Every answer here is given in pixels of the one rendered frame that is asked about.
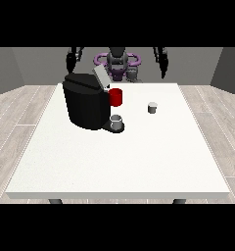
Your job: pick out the pale grey machine lid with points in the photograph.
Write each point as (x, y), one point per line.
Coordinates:
(102, 76)

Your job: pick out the black coffee machine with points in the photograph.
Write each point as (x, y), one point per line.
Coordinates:
(85, 104)

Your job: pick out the red pod holder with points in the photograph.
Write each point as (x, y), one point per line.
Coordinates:
(116, 97)

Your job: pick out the small grey cup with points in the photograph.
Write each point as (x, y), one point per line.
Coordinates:
(116, 122)

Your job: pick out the small grey coffee pod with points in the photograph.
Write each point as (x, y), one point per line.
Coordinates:
(152, 108)

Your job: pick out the grey trunk with purple rings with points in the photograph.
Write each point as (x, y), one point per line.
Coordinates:
(117, 63)

